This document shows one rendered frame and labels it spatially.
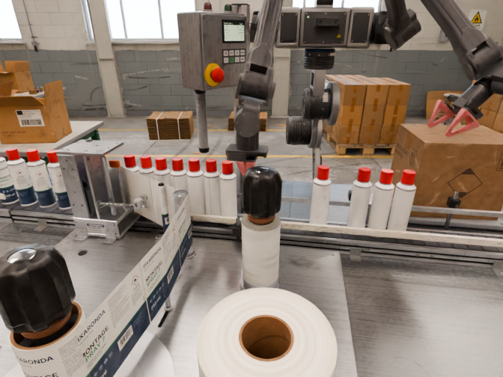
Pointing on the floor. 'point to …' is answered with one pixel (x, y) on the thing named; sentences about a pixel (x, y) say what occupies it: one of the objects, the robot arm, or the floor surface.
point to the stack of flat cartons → (170, 125)
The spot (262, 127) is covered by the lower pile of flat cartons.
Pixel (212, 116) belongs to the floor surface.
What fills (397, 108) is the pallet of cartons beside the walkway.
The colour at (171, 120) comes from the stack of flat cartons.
